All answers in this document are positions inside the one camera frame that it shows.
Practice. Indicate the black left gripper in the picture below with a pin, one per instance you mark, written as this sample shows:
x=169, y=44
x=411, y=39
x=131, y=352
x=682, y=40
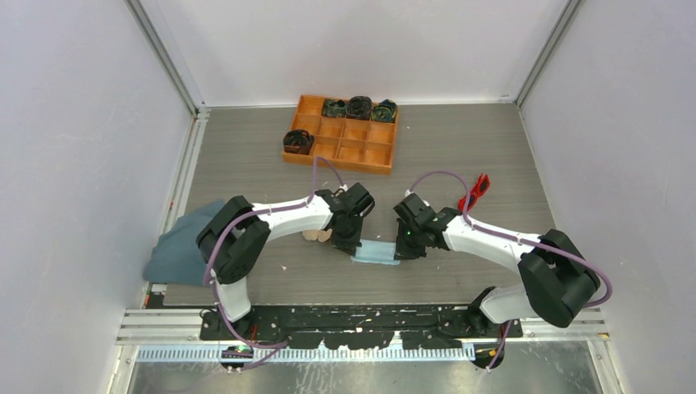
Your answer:
x=349, y=245

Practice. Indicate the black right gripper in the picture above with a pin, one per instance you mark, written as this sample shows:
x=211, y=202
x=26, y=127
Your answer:
x=403, y=251

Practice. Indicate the light blue cleaning cloth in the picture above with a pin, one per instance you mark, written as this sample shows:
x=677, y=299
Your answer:
x=377, y=252

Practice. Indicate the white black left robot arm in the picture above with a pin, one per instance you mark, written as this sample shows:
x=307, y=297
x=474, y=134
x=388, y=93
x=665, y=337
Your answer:
x=233, y=240

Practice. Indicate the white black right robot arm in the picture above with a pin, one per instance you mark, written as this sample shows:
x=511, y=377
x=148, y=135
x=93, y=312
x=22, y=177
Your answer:
x=554, y=282

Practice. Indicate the red sunglasses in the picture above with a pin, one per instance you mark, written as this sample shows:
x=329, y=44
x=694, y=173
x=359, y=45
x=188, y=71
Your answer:
x=477, y=191

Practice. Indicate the orange wooden divided tray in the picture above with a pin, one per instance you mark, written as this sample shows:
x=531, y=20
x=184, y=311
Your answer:
x=354, y=145

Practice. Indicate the rolled dark green tie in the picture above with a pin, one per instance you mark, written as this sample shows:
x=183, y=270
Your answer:
x=334, y=108

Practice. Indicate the rolled black brown tie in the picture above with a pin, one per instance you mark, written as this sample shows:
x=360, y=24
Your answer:
x=359, y=108

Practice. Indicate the rolled green patterned tie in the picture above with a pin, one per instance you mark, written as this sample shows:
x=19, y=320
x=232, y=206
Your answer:
x=385, y=111

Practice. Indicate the dark blue-grey cloth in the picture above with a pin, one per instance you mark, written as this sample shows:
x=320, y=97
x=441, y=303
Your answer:
x=176, y=258

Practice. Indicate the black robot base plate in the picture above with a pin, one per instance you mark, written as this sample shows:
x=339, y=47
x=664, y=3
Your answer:
x=364, y=327

